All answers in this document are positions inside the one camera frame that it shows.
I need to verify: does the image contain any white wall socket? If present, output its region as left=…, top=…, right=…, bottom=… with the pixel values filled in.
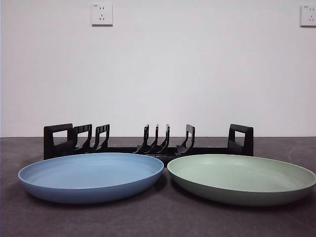
left=91, top=3, right=114, bottom=27
left=300, top=4, right=316, bottom=27

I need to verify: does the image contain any green round plate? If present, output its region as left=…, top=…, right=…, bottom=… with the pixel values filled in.
left=166, top=154, right=316, bottom=207

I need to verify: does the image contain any black plastic plate rack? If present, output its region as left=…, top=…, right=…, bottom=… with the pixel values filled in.
left=43, top=123, right=254, bottom=165

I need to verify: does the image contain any blue round plate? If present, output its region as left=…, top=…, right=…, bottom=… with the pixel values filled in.
left=17, top=152, right=164, bottom=204

